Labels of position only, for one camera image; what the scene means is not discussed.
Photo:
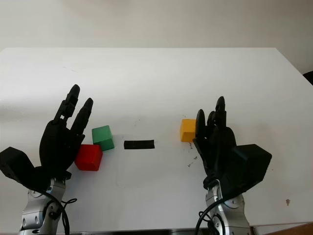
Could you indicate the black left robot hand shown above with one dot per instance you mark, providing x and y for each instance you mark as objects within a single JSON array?
[{"x": 58, "y": 144}]

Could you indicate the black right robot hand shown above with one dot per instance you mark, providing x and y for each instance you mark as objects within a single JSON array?
[{"x": 217, "y": 147}]

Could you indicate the red wooden block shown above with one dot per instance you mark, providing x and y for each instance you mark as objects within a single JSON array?
[{"x": 88, "y": 157}]

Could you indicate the yellow wooden block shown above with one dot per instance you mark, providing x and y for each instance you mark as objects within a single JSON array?
[{"x": 187, "y": 131}]

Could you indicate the green wooden block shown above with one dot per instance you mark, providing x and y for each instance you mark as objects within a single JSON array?
[{"x": 102, "y": 135}]

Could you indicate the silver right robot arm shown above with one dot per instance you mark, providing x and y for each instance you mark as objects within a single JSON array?
[{"x": 232, "y": 215}]

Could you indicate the black tape strip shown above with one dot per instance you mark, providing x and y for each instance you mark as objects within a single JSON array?
[{"x": 139, "y": 144}]

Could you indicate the dark object beside table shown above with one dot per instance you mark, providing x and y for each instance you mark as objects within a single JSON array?
[{"x": 308, "y": 78}]

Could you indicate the dark robot torso edge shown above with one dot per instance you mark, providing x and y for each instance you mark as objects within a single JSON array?
[{"x": 137, "y": 232}]

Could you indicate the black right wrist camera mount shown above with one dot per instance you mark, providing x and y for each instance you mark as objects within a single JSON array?
[{"x": 247, "y": 166}]

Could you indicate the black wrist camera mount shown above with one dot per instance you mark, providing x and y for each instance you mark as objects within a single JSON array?
[
  {"x": 247, "y": 166},
  {"x": 14, "y": 164}
]

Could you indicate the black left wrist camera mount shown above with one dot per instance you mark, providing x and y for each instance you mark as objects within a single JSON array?
[{"x": 14, "y": 164}]

